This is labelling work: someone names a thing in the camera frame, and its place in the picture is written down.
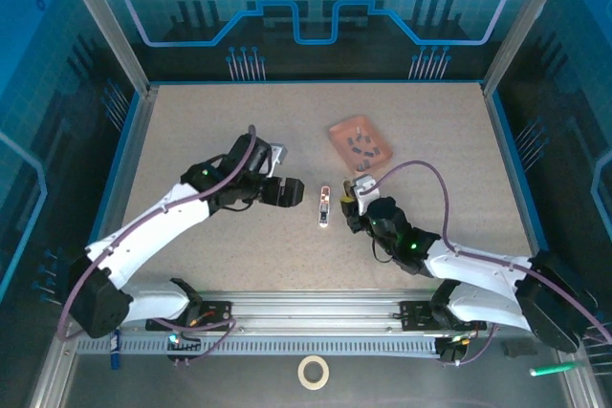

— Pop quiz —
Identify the pink plastic tray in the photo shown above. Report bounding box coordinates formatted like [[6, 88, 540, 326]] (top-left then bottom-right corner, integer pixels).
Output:
[[327, 114, 395, 175]]

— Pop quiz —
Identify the aluminium side rail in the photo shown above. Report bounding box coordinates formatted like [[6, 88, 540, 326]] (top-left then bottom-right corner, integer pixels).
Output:
[[481, 82, 594, 408], [28, 84, 160, 408]]

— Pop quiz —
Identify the pink and white stapler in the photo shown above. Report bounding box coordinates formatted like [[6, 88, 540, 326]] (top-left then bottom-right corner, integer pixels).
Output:
[[317, 183, 333, 228]]

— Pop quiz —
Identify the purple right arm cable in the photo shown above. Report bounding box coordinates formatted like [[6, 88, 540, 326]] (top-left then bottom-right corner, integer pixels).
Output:
[[361, 161, 612, 345]]

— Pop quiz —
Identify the green pen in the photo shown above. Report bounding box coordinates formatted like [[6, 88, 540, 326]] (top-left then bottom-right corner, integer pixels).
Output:
[[529, 362, 587, 377]]

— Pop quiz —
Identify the beige tape roll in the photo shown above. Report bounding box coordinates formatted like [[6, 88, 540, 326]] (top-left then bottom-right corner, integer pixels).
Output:
[[296, 354, 331, 390]]

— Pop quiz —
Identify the short purple cable loop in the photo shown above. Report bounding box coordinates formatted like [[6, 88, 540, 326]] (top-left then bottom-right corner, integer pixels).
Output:
[[152, 317, 236, 367], [442, 325, 499, 369]]

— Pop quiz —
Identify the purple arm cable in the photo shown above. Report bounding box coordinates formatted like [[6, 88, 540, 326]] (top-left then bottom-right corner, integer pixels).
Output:
[[55, 124, 257, 343], [361, 161, 612, 345]]

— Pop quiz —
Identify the black connector hub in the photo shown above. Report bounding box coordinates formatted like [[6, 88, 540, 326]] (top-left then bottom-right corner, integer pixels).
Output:
[[435, 334, 469, 367], [164, 331, 203, 367]]

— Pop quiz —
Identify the grey slotted cable duct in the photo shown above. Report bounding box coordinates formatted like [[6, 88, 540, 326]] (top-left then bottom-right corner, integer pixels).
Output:
[[76, 334, 444, 357]]

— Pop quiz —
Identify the black sponge block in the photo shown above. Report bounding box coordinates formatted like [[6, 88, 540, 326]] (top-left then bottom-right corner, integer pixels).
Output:
[[500, 338, 539, 359]]

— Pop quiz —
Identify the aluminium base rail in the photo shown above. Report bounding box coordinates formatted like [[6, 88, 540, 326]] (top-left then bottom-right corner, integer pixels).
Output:
[[121, 289, 498, 333]]

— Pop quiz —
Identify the aluminium frame post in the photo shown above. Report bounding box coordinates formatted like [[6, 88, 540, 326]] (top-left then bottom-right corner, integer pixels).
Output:
[[52, 0, 152, 97], [481, 0, 578, 97]]

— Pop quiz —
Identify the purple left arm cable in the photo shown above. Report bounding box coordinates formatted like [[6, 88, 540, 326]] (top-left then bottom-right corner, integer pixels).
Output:
[[55, 124, 257, 343]]

